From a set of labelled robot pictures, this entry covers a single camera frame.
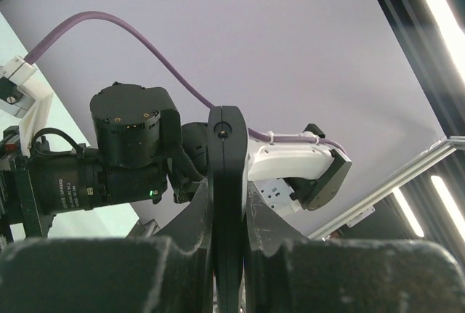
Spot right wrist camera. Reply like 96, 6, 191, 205
1, 56, 54, 156

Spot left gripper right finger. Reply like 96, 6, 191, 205
245, 184, 464, 312

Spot ceiling light strip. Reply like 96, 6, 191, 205
425, 0, 464, 82
430, 175, 464, 239

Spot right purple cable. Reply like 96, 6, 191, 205
27, 10, 348, 158

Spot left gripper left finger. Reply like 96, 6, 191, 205
1, 182, 213, 312

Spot right aluminium frame post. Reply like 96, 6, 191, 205
306, 136, 464, 240

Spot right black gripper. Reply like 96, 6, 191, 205
1, 83, 206, 240

